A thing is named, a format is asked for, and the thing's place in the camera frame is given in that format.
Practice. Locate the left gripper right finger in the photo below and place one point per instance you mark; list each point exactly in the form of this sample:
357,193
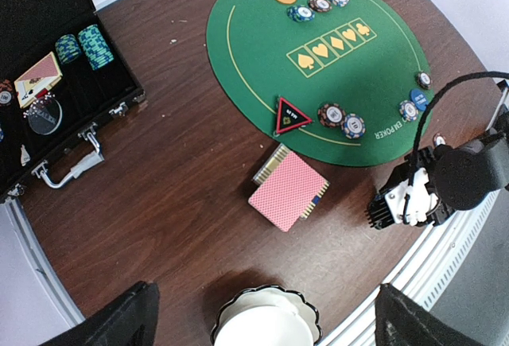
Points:
401,321

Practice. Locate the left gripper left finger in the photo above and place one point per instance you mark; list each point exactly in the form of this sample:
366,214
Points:
130,319

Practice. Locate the red backed card deck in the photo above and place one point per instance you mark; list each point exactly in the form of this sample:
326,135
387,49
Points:
288,197

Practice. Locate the orange chips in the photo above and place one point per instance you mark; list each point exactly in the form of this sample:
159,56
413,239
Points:
424,80
331,115
320,6

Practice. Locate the blue small blind button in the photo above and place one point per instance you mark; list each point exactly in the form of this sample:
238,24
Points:
419,99

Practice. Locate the triangular all-in button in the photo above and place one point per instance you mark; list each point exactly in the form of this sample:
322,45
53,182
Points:
289,117

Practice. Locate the green chips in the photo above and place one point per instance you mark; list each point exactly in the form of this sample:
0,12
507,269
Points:
300,13

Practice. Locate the orange black poker chip stack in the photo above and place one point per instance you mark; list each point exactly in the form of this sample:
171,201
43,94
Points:
438,140

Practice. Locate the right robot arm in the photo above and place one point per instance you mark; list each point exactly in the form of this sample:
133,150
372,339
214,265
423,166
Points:
462,177

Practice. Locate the white ceramic bowl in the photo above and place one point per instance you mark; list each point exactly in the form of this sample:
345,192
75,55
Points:
265,325

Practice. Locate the white scalloped plate stack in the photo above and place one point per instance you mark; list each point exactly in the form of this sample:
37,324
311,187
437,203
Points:
269,295

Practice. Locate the blue gold card box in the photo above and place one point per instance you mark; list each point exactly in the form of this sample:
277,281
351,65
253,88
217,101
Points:
274,163

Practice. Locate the clear dealer puck in case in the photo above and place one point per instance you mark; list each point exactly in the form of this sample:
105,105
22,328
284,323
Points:
44,117

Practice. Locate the black poker case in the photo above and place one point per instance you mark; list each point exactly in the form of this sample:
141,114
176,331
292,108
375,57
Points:
62,78

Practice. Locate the red cards in case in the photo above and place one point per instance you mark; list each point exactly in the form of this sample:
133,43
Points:
44,75

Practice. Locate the teal chips in case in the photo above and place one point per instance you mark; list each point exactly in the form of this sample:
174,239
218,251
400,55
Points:
90,43

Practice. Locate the round green poker mat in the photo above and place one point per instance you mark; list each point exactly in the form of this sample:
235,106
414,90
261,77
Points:
362,56

